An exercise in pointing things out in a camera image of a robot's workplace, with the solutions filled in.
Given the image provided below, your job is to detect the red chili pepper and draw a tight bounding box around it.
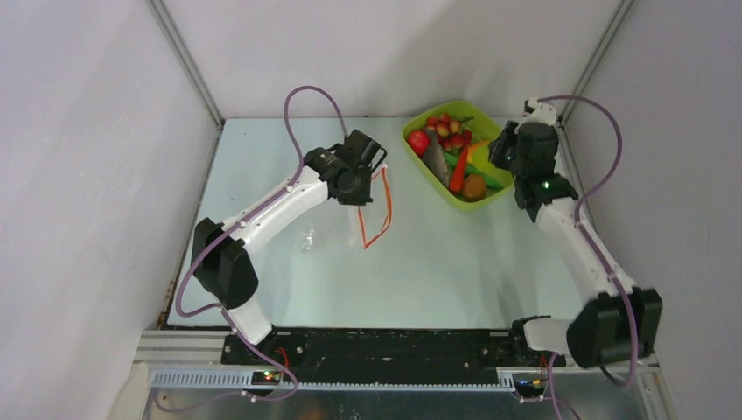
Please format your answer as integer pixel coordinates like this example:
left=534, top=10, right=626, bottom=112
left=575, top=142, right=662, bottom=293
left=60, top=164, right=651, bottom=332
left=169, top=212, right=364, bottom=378
left=449, top=146, right=468, bottom=193

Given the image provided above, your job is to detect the orange yellow mango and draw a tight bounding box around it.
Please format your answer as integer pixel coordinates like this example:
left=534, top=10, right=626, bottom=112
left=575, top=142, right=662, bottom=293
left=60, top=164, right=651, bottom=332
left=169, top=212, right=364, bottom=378
left=467, top=140, right=490, bottom=162

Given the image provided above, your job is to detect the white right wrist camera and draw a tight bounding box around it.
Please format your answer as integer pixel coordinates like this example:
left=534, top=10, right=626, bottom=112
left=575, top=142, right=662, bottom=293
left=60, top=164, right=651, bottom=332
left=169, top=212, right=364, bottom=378
left=523, top=97, right=558, bottom=126

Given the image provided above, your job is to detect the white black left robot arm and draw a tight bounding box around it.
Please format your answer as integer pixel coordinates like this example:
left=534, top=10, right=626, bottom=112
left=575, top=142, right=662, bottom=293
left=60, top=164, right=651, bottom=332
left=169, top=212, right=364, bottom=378
left=189, top=129, right=388, bottom=365

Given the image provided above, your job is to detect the green plastic bin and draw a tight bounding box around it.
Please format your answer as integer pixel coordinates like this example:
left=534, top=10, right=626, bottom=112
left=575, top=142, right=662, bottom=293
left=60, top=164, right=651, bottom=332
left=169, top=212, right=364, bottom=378
left=402, top=100, right=514, bottom=211

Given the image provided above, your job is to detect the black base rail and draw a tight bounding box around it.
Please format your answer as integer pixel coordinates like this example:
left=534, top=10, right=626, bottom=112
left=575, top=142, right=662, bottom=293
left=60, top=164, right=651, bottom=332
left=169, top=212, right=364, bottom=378
left=256, top=327, right=551, bottom=382

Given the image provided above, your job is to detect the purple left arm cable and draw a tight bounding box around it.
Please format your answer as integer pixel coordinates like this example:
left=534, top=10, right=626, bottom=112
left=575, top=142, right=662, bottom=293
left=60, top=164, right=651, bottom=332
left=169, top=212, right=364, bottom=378
left=151, top=85, right=349, bottom=416

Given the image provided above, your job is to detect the grey cable duct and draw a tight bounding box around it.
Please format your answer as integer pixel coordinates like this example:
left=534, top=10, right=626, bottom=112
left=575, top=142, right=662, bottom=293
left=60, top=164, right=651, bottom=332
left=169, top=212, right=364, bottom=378
left=150, top=368, right=515, bottom=392

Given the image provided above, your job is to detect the red apple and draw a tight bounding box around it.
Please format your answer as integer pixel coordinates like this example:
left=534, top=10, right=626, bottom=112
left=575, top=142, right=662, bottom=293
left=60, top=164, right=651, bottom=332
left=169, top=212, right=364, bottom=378
left=407, top=129, right=431, bottom=158

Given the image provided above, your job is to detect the red cherry bunch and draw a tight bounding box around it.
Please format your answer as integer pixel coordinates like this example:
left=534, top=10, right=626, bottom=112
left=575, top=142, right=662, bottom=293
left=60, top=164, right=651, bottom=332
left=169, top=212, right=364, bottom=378
left=424, top=113, right=473, bottom=151

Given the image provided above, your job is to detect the dark grey fish toy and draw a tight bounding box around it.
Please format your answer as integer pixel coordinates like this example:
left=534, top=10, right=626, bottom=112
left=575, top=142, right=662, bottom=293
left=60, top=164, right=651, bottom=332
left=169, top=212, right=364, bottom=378
left=422, top=129, right=450, bottom=187

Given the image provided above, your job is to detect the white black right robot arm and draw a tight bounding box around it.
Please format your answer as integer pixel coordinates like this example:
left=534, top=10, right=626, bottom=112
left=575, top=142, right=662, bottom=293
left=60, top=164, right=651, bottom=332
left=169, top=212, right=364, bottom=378
left=488, top=120, right=663, bottom=368

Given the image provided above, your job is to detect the green cucumber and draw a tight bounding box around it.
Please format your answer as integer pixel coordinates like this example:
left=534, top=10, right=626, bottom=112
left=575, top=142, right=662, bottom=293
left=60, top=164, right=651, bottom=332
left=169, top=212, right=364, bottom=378
left=443, top=151, right=505, bottom=190

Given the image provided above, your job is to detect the clear zip bag orange zipper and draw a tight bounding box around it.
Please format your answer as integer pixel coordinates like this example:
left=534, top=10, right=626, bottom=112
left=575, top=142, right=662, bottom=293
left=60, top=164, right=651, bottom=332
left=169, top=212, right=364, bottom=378
left=298, top=164, right=394, bottom=251

